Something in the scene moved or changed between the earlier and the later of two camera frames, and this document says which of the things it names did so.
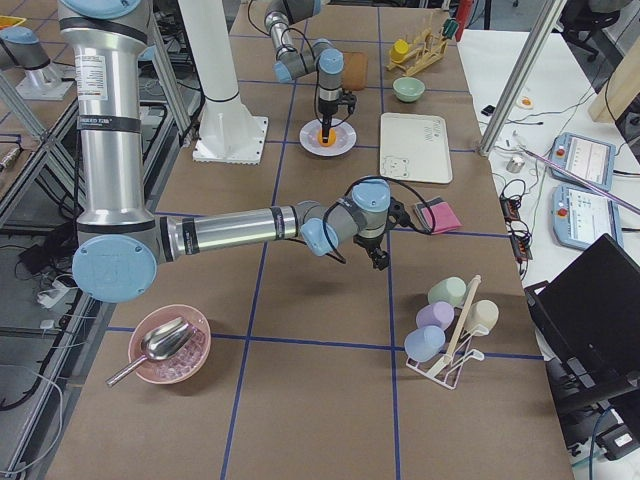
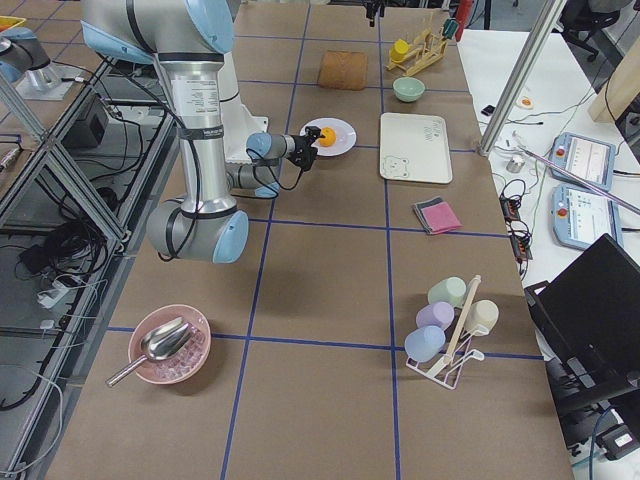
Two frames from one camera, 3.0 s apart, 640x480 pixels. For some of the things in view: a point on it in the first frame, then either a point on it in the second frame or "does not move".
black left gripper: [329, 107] to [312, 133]
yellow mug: [399, 49] does not move
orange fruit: [332, 136] does not move
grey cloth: [426, 204] does not move
